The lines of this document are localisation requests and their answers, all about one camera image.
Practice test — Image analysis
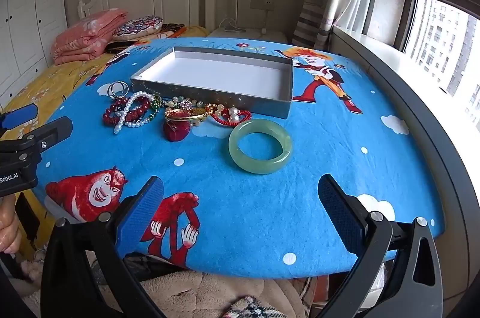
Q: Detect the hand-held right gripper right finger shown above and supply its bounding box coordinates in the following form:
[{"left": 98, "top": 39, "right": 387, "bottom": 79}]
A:
[{"left": 318, "top": 173, "right": 443, "bottom": 318}]

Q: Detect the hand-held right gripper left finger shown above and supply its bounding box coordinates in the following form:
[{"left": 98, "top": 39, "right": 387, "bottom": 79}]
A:
[{"left": 40, "top": 175, "right": 166, "bottom": 318}]

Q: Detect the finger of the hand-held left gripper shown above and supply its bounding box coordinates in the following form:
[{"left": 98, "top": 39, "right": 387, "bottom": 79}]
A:
[
  {"left": 0, "top": 116, "right": 73, "bottom": 163},
  {"left": 0, "top": 104, "right": 39, "bottom": 134}
]

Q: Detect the dark red bead bracelet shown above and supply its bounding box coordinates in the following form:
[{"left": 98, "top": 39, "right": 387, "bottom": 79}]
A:
[{"left": 102, "top": 96, "right": 151, "bottom": 127}]

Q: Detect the metal double ring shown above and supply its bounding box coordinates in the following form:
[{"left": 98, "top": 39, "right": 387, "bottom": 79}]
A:
[{"left": 107, "top": 81, "right": 130, "bottom": 99}]

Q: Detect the white pearl necklace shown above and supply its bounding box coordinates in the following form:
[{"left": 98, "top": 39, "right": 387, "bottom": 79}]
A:
[{"left": 113, "top": 91, "right": 154, "bottom": 134}]

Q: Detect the red rose ornament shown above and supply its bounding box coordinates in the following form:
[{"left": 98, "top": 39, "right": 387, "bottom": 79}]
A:
[{"left": 163, "top": 119, "right": 192, "bottom": 143}]

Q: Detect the green bead bracelet gold charm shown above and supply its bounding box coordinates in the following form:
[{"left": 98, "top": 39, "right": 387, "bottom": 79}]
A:
[{"left": 148, "top": 95, "right": 166, "bottom": 124}]

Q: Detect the green jade bangle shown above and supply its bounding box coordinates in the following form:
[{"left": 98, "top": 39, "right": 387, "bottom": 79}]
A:
[{"left": 228, "top": 119, "right": 293, "bottom": 175}]

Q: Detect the gold bangle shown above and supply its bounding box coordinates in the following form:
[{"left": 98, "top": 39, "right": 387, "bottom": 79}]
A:
[{"left": 165, "top": 107, "right": 209, "bottom": 124}]

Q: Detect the multicolour stone bead bracelet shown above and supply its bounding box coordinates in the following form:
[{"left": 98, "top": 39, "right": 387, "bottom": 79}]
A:
[{"left": 167, "top": 96, "right": 205, "bottom": 109}]

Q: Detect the red cord bracelet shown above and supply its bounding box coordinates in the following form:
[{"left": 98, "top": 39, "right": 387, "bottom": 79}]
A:
[{"left": 209, "top": 108, "right": 252, "bottom": 128}]

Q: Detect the grey cardboard tray box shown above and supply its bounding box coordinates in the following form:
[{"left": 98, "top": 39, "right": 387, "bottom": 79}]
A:
[{"left": 130, "top": 47, "right": 294, "bottom": 120}]

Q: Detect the person's left hand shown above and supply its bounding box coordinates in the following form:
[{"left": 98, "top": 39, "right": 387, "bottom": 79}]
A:
[{"left": 0, "top": 196, "right": 22, "bottom": 254}]

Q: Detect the beige fleece cloth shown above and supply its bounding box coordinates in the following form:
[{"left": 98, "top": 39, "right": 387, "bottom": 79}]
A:
[{"left": 86, "top": 250, "right": 331, "bottom": 318}]

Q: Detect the pink folded quilt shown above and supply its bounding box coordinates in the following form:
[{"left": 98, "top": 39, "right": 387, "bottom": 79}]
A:
[{"left": 51, "top": 8, "right": 128, "bottom": 66}]

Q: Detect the white wardrobe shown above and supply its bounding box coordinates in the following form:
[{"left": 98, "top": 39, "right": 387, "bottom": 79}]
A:
[{"left": 0, "top": 0, "right": 68, "bottom": 97}]

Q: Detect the plaid cloth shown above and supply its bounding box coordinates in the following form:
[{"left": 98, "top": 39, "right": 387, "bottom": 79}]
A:
[{"left": 225, "top": 296, "right": 286, "bottom": 318}]

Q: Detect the round patterned cushion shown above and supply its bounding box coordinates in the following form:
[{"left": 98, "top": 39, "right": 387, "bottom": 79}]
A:
[{"left": 112, "top": 16, "right": 164, "bottom": 41}]

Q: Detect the black orange printed cushion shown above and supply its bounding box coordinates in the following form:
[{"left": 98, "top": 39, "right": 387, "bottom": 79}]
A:
[{"left": 105, "top": 23, "right": 186, "bottom": 54}]

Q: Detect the window sill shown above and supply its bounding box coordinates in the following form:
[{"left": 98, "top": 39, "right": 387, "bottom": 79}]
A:
[{"left": 332, "top": 26, "right": 480, "bottom": 191}]

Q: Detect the white nightstand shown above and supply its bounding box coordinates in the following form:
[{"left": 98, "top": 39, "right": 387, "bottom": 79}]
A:
[{"left": 207, "top": 26, "right": 289, "bottom": 44}]

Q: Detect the window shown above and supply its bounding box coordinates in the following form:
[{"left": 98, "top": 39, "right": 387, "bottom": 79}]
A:
[{"left": 397, "top": 0, "right": 480, "bottom": 133}]

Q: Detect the white charger cable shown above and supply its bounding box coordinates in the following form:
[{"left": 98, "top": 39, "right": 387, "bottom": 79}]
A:
[{"left": 260, "top": 7, "right": 287, "bottom": 37}]

